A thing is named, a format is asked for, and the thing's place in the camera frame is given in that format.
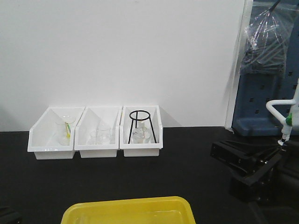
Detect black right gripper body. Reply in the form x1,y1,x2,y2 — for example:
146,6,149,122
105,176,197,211
248,144,299,208

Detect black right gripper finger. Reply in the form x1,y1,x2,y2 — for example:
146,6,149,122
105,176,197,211
210,140,280,174
229,154,280,202

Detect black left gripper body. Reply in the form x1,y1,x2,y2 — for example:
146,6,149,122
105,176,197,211
0,206,22,224

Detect yellow plastic tray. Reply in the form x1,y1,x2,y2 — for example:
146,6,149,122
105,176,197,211
61,196,196,224

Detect blue pegboard panel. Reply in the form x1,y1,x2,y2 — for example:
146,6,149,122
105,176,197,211
232,0,299,136

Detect white lab faucet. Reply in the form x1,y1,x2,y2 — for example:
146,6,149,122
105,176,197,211
266,82,299,146

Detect white bin left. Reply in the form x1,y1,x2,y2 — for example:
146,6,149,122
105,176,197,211
27,106,85,160

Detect white bin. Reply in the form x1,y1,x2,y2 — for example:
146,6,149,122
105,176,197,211
120,105,163,157
74,106,122,159
27,106,85,160

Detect glass flask in right bin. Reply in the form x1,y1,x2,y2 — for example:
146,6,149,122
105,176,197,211
131,121,151,144

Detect glass beaker in left bin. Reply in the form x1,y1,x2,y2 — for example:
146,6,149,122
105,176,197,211
55,115,76,146

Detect glass beaker in bin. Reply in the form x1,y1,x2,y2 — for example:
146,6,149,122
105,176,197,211
55,115,76,146
88,126,111,145

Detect white bin right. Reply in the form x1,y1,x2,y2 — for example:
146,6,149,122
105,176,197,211
120,105,163,157

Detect white bin middle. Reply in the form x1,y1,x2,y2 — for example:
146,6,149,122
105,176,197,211
74,106,122,159

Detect glass beaker in middle bin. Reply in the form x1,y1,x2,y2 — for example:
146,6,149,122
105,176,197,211
88,126,111,145

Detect clear plastic bag with rods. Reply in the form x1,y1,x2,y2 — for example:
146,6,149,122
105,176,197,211
240,0,299,77

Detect black wire tripod stand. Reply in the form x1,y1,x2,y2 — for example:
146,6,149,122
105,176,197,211
128,110,157,144

